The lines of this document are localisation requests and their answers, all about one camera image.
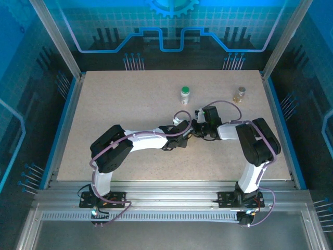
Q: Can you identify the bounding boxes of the white bottle green cap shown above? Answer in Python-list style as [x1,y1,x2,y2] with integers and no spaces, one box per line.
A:
[180,85,190,105]

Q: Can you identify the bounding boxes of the clear bottle yellow pills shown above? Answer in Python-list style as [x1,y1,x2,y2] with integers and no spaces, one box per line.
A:
[233,86,247,104]

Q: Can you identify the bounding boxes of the blue table edge strip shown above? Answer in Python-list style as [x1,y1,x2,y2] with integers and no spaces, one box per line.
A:
[267,77,307,190]
[39,77,79,190]

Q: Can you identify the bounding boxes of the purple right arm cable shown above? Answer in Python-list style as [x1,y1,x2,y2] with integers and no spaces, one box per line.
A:
[207,100,277,228]

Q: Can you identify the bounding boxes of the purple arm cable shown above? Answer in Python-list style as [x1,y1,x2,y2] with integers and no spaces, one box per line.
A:
[89,110,193,228]
[207,100,277,228]

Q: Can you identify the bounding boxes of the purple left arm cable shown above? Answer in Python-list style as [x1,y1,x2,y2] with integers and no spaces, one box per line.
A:
[89,110,193,228]

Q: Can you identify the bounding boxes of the aluminium mounting rail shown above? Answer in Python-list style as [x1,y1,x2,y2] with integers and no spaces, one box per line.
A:
[33,181,312,211]

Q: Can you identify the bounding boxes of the aluminium table side rail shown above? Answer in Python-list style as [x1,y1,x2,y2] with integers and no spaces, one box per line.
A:
[43,72,85,190]
[261,72,300,184]

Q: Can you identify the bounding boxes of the grey slotted cable duct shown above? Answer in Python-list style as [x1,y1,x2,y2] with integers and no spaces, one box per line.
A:
[41,210,241,222]

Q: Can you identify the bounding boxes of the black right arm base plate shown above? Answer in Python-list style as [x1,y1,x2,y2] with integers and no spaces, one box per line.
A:
[217,191,265,209]

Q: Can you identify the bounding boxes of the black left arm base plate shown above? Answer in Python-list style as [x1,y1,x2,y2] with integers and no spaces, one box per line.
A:
[79,191,127,209]

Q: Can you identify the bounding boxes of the aluminium frame post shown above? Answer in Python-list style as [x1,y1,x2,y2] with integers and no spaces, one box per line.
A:
[29,0,82,79]
[262,0,314,79]

